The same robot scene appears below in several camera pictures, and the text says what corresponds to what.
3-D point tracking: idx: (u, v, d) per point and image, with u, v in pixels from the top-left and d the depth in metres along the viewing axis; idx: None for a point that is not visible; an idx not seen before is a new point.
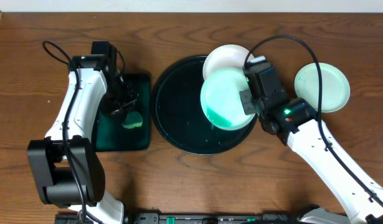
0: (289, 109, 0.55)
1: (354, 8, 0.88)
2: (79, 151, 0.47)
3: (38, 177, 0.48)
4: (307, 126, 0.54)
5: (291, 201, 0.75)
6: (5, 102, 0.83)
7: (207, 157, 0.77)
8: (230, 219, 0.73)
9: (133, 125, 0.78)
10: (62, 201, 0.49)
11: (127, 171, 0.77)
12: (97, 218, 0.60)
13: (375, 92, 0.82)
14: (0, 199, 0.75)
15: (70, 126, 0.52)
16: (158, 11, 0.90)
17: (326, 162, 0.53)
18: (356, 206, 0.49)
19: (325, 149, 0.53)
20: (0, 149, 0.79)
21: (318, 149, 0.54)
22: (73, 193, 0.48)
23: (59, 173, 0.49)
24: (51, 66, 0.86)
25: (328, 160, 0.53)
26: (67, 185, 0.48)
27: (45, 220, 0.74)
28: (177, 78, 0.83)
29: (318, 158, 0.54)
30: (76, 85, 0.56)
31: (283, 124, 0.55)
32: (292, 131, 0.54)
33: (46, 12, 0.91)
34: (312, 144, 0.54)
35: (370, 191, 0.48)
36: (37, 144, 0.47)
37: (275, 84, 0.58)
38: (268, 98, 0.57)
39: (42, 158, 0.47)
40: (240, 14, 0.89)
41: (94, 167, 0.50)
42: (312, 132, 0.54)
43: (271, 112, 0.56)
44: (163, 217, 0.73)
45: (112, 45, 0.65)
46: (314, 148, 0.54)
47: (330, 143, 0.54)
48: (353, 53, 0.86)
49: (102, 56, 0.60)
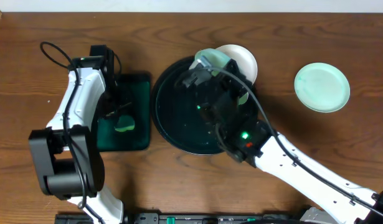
0: (246, 134, 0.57)
1: (353, 8, 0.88)
2: (80, 139, 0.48)
3: (40, 166, 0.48)
4: (271, 145, 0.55)
5: (292, 201, 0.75)
6: (5, 101, 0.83)
7: (207, 157, 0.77)
8: (230, 219, 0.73)
9: (125, 129, 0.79)
10: (62, 192, 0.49)
11: (127, 171, 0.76)
12: (98, 214, 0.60)
13: (375, 92, 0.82)
14: (0, 199, 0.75)
15: (71, 116, 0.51)
16: (158, 11, 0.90)
17: (299, 178, 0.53)
18: (341, 214, 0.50)
19: (294, 165, 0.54)
20: (0, 149, 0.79)
21: (288, 167, 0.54)
22: (74, 183, 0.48)
23: (61, 165, 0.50)
24: (51, 66, 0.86)
25: (302, 175, 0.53)
26: (68, 175, 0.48)
27: (45, 220, 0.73)
28: (178, 76, 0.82)
29: (293, 177, 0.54)
30: (76, 81, 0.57)
31: (244, 150, 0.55)
32: (256, 155, 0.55)
33: (46, 12, 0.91)
34: (281, 163, 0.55)
35: (349, 195, 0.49)
36: (38, 133, 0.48)
37: (230, 114, 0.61)
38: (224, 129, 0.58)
39: (43, 147, 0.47)
40: (239, 14, 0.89)
41: (95, 157, 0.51)
42: (276, 149, 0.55)
43: (231, 142, 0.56)
44: (163, 217, 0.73)
45: (109, 49, 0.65)
46: (284, 166, 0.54)
47: (297, 157, 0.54)
48: (353, 53, 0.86)
49: (101, 58, 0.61)
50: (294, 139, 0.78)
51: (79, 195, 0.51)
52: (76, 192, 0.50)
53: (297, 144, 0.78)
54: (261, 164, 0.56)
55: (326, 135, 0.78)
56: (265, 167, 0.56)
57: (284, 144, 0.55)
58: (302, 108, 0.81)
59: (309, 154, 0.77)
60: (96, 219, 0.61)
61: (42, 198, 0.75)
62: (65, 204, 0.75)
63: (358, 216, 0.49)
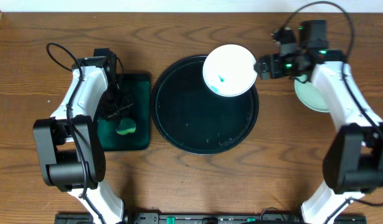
0: (324, 50, 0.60)
1: (352, 9, 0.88)
2: (83, 128, 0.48)
3: (43, 156, 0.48)
4: (330, 68, 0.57)
5: (292, 201, 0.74)
6: (5, 102, 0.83)
7: (207, 157, 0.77)
8: (230, 219, 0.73)
9: (126, 130, 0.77)
10: (63, 183, 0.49)
11: (127, 170, 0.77)
12: (98, 211, 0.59)
13: (377, 91, 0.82)
14: (0, 199, 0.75)
15: (74, 107, 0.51)
16: (158, 12, 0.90)
17: (338, 89, 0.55)
18: (352, 119, 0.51)
19: (339, 79, 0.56)
20: None
21: (335, 76, 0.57)
22: (75, 173, 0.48)
23: (63, 155, 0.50)
24: (51, 66, 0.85)
25: (339, 87, 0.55)
26: (70, 165, 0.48)
27: (44, 220, 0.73)
28: (178, 77, 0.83)
29: (336, 87, 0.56)
30: (80, 78, 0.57)
31: (314, 56, 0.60)
32: (318, 65, 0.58)
33: (45, 12, 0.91)
34: (329, 74, 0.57)
35: (360, 107, 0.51)
36: (42, 122, 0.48)
37: (320, 35, 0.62)
38: (314, 41, 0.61)
39: (47, 135, 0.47)
40: (240, 14, 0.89)
41: (97, 148, 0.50)
42: (333, 65, 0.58)
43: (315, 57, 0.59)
44: (163, 217, 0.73)
45: (113, 51, 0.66)
46: (332, 76, 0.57)
47: (345, 76, 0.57)
48: (353, 52, 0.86)
49: (103, 58, 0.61)
50: (294, 138, 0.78)
51: (80, 186, 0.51)
52: (78, 183, 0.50)
53: (297, 144, 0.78)
54: (321, 72, 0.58)
55: (326, 135, 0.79)
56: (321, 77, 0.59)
57: (344, 68, 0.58)
58: (302, 107, 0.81)
59: (308, 153, 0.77)
60: (96, 215, 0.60)
61: (42, 198, 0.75)
62: (65, 204, 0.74)
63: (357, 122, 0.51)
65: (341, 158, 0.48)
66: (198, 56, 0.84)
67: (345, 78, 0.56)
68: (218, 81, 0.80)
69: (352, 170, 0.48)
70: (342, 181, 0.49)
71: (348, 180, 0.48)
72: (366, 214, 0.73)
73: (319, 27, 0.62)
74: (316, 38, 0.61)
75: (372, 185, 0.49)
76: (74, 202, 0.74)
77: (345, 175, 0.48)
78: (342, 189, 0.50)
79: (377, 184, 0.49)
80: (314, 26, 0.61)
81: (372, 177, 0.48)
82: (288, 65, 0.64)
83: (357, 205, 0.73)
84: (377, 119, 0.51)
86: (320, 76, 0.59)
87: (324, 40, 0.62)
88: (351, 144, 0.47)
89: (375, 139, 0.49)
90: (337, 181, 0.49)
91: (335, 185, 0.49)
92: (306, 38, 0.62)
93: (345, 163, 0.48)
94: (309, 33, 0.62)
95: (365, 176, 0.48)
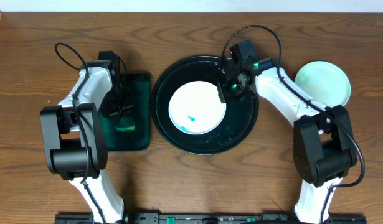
0: (257, 63, 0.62)
1: (352, 9, 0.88)
2: (88, 114, 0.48)
3: (48, 141, 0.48)
4: (267, 76, 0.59)
5: (292, 200, 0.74)
6: (4, 102, 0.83)
7: (207, 157, 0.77)
8: (230, 219, 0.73)
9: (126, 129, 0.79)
10: (68, 170, 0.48)
11: (127, 170, 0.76)
12: (99, 204, 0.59)
13: (377, 91, 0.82)
14: (0, 199, 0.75)
15: (80, 98, 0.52)
16: (158, 11, 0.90)
17: (279, 90, 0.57)
18: (299, 113, 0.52)
19: (278, 83, 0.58)
20: None
21: (273, 81, 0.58)
22: (80, 161, 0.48)
23: (67, 142, 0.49)
24: (51, 66, 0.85)
25: (280, 90, 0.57)
26: (73, 154, 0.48)
27: (44, 220, 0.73)
28: (178, 77, 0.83)
29: (277, 92, 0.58)
30: (86, 74, 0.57)
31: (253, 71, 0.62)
32: (256, 76, 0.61)
33: (45, 12, 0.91)
34: (269, 81, 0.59)
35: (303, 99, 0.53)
36: (48, 109, 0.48)
37: (250, 51, 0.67)
38: (246, 59, 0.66)
39: (53, 121, 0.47)
40: (239, 14, 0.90)
41: (100, 139, 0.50)
42: (268, 73, 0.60)
43: (254, 71, 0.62)
44: (163, 217, 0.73)
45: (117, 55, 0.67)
46: (271, 83, 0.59)
47: (284, 78, 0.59)
48: (352, 52, 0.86)
49: (108, 60, 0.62)
50: None
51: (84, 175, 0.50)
52: (80, 171, 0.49)
53: None
54: (260, 82, 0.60)
55: None
56: (261, 86, 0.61)
57: (278, 70, 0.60)
58: None
59: None
60: (96, 210, 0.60)
61: (42, 198, 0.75)
62: (65, 204, 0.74)
63: (304, 114, 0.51)
65: (306, 153, 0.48)
66: (198, 56, 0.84)
67: (284, 79, 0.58)
68: (188, 120, 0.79)
69: (320, 160, 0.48)
70: (317, 174, 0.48)
71: (322, 170, 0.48)
72: (366, 214, 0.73)
73: (246, 46, 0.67)
74: (247, 56, 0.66)
75: (344, 167, 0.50)
76: (75, 201, 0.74)
77: (317, 166, 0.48)
78: (320, 181, 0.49)
79: (347, 165, 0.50)
80: (242, 46, 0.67)
81: (340, 160, 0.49)
82: (233, 86, 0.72)
83: (357, 205, 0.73)
84: (324, 105, 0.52)
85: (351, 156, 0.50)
86: (261, 85, 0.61)
87: (255, 55, 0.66)
88: (310, 137, 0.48)
89: (328, 123, 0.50)
90: (312, 175, 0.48)
91: (312, 179, 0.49)
92: (240, 57, 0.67)
93: (311, 156, 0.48)
94: (241, 53, 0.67)
95: (334, 162, 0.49)
